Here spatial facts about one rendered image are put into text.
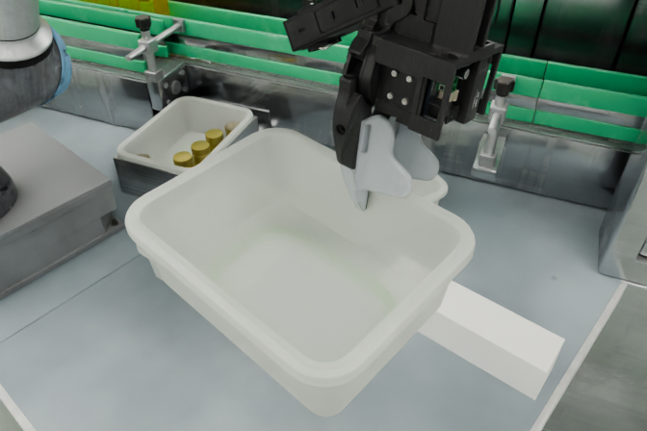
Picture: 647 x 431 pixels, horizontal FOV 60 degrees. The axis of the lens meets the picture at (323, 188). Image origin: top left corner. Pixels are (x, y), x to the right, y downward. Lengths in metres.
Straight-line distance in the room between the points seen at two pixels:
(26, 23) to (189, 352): 0.49
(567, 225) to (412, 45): 0.72
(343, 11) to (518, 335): 0.50
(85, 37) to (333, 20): 0.87
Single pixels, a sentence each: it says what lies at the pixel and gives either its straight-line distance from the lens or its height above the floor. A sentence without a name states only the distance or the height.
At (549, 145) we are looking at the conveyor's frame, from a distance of 1.03.
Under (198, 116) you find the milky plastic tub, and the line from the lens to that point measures 1.17.
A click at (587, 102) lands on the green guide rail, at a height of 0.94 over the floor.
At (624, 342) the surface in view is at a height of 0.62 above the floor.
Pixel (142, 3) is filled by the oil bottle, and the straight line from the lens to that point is 1.26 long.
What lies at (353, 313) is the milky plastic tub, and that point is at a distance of 0.45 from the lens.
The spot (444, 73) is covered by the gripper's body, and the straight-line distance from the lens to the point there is 0.36.
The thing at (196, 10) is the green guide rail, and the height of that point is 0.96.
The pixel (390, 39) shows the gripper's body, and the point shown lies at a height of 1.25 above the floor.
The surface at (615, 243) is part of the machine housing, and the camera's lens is 0.93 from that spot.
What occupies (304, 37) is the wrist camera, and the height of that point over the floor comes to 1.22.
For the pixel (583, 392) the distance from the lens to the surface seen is 1.20.
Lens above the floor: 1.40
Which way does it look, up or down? 38 degrees down
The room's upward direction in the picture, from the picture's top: straight up
